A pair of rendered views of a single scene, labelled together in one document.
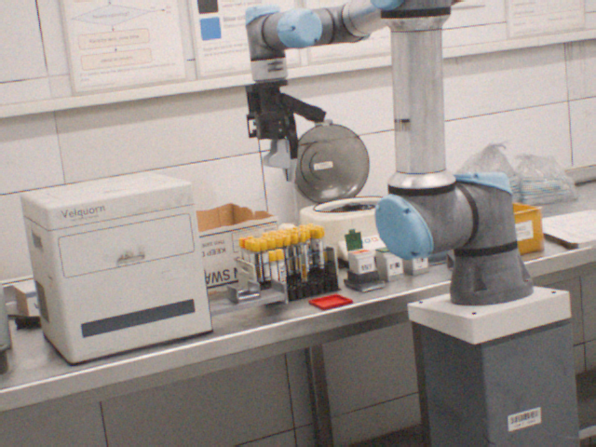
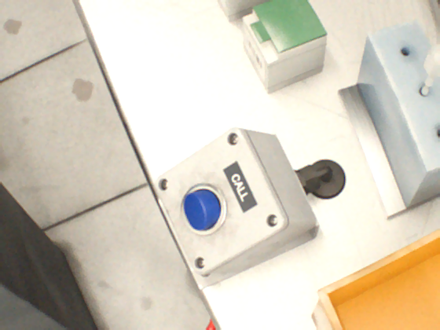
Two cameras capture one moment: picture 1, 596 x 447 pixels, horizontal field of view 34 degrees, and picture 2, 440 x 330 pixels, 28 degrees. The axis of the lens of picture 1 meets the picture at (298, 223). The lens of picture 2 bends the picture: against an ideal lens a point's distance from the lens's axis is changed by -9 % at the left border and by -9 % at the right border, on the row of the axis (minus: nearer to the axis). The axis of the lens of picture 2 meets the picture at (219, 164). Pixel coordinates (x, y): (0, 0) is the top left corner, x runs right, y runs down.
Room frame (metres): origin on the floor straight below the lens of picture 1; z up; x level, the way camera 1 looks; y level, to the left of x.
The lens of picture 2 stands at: (2.10, -0.53, 1.51)
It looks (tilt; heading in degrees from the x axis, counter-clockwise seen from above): 72 degrees down; 97
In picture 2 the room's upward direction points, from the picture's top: 7 degrees counter-clockwise
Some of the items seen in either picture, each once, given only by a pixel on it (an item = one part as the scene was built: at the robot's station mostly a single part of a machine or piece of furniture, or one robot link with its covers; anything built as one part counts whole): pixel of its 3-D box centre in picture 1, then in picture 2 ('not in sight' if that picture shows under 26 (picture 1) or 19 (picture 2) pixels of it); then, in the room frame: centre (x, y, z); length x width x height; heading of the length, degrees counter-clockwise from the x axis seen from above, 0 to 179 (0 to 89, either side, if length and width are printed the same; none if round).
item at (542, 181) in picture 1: (540, 176); not in sight; (2.81, -0.72, 0.94); 0.20 x 0.17 x 0.14; 89
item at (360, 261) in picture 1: (361, 265); not in sight; (2.05, -0.13, 0.92); 0.05 x 0.04 x 0.06; 22
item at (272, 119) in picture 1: (271, 110); not in sight; (2.05, 0.03, 1.27); 0.09 x 0.08 x 0.12; 113
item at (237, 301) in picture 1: (234, 298); not in sight; (1.90, 0.15, 0.92); 0.21 x 0.07 x 0.05; 114
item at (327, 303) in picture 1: (331, 302); not in sight; (1.94, -0.05, 0.88); 0.07 x 0.07 x 0.01; 24
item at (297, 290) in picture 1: (292, 269); not in sight; (2.05, 0.02, 0.93); 0.17 x 0.09 x 0.11; 114
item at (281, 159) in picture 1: (281, 161); not in sight; (2.03, 0.02, 1.17); 0.06 x 0.03 x 0.09; 113
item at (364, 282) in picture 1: (363, 277); not in sight; (2.05, -0.13, 0.89); 0.09 x 0.05 x 0.04; 22
